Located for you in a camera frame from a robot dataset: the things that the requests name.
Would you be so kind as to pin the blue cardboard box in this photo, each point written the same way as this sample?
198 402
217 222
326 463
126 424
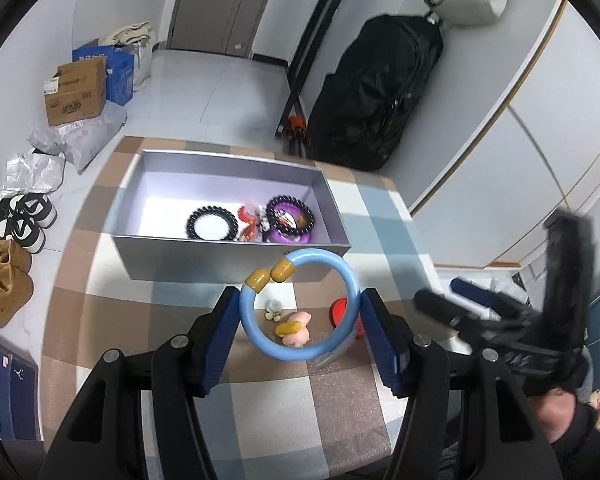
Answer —
122 77

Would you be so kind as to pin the grey door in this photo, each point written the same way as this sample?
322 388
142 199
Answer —
215 5

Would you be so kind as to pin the purple round toy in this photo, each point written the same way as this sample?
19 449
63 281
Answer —
280 236

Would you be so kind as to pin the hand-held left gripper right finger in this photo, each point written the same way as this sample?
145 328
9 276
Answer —
382 345

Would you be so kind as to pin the white bag with beige cloth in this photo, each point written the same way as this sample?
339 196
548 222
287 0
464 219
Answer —
135 42

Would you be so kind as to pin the red round charm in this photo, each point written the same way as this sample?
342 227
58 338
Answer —
337 312

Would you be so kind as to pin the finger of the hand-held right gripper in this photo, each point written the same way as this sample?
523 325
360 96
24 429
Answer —
440 307
480 293

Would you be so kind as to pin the silver cardboard box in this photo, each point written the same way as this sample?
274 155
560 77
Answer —
180 260

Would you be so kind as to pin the pink pig figure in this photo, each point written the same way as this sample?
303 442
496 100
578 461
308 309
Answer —
301 317

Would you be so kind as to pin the grey plastic parcel bag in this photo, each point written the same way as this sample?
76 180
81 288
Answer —
90 135

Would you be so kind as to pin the white wardrobe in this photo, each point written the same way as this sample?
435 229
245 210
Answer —
530 135

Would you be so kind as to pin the black backpack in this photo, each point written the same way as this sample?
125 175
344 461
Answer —
375 95

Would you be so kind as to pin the checkered tablecloth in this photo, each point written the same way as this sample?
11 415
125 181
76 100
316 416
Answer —
130 320

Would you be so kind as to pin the person's right forearm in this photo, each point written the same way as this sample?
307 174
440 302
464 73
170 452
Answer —
555 412

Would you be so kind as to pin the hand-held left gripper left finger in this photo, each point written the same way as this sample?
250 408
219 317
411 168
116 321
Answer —
215 350

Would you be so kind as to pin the orange tool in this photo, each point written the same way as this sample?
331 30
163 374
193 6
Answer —
296 127

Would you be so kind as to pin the brown cardboard box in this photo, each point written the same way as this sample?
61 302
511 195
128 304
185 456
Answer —
75 95

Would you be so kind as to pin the crumpled silver plastic bag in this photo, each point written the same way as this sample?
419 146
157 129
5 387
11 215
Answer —
32 172

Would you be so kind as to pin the black metal rack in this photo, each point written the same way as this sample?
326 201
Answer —
315 35

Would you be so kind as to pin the tan suede boot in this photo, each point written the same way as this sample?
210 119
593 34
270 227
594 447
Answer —
5 295
12 257

